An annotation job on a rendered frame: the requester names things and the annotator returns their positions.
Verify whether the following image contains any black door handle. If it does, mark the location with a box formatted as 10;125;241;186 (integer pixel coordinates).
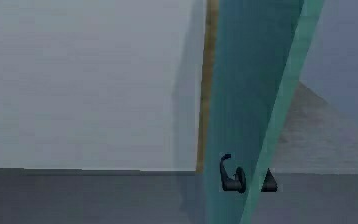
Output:
219;153;247;194
260;167;279;193

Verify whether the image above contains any teal room door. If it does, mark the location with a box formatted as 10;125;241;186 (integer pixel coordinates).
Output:
202;0;326;224

